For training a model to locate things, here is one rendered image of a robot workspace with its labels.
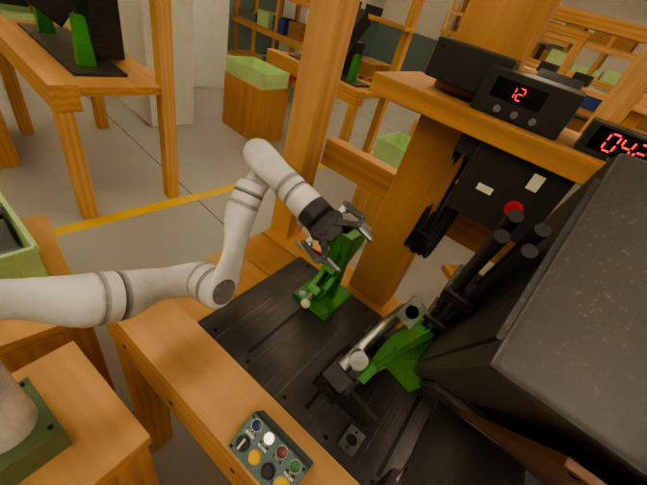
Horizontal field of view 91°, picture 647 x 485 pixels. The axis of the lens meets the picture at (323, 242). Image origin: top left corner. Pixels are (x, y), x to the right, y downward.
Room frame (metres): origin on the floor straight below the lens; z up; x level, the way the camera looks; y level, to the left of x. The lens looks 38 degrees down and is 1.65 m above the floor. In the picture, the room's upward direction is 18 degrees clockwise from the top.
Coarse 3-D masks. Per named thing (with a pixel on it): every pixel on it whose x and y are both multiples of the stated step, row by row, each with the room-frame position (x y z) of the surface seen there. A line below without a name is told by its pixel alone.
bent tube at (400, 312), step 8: (416, 296) 0.47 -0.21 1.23; (408, 304) 0.46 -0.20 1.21; (416, 304) 0.46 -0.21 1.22; (424, 304) 0.46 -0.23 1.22; (392, 312) 0.52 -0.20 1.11; (400, 312) 0.45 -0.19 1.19; (408, 312) 0.52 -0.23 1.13; (416, 312) 0.47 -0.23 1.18; (424, 312) 0.45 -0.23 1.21; (384, 320) 0.52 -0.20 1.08; (392, 320) 0.51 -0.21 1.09; (400, 320) 0.51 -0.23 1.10; (408, 320) 0.44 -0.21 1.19; (416, 320) 0.44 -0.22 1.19; (376, 328) 0.50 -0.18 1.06; (384, 328) 0.50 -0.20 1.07; (408, 328) 0.43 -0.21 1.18; (368, 336) 0.49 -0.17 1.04; (376, 336) 0.49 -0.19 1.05; (360, 344) 0.47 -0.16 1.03; (368, 344) 0.47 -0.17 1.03; (344, 360) 0.44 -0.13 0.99; (344, 368) 0.43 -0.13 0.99
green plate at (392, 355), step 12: (420, 324) 0.41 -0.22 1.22; (396, 336) 0.45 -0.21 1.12; (408, 336) 0.39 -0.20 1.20; (420, 336) 0.35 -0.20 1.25; (432, 336) 0.35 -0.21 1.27; (384, 348) 0.42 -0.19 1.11; (396, 348) 0.37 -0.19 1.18; (408, 348) 0.35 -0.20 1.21; (420, 348) 0.36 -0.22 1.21; (384, 360) 0.36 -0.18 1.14; (396, 360) 0.37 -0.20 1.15; (408, 360) 0.36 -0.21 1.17; (396, 372) 0.36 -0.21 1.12; (408, 372) 0.35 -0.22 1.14; (408, 384) 0.35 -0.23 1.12
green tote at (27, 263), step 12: (0, 192) 0.65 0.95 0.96; (12, 216) 0.58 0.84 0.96; (12, 228) 0.63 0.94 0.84; (24, 228) 0.55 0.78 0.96; (24, 240) 0.54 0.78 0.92; (12, 252) 0.47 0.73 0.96; (24, 252) 0.48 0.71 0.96; (36, 252) 0.50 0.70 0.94; (0, 264) 0.44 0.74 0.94; (12, 264) 0.46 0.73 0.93; (24, 264) 0.48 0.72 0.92; (36, 264) 0.49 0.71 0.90; (0, 276) 0.43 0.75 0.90; (12, 276) 0.45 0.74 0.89; (24, 276) 0.46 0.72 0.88; (36, 276) 0.49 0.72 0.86
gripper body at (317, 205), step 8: (320, 200) 0.59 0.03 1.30; (304, 208) 0.57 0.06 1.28; (312, 208) 0.57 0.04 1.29; (320, 208) 0.57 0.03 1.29; (328, 208) 0.59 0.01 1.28; (304, 216) 0.56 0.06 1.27; (312, 216) 0.56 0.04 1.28; (320, 216) 0.57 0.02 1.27; (328, 216) 0.58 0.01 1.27; (336, 216) 0.58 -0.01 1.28; (304, 224) 0.56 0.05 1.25; (312, 224) 0.56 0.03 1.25; (320, 224) 0.57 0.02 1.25; (328, 224) 0.57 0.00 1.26; (312, 232) 0.55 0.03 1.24; (328, 232) 0.56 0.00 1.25; (336, 232) 0.56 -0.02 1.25; (320, 240) 0.55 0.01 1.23; (328, 240) 0.55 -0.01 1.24
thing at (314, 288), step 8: (360, 240) 0.74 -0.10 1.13; (352, 256) 0.73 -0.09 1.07; (320, 272) 0.69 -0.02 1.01; (328, 272) 0.66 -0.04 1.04; (336, 272) 0.68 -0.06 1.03; (320, 280) 0.65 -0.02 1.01; (328, 280) 0.67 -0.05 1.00; (312, 288) 0.63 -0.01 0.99; (320, 288) 0.64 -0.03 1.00; (328, 288) 0.65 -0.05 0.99; (320, 296) 0.63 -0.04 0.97
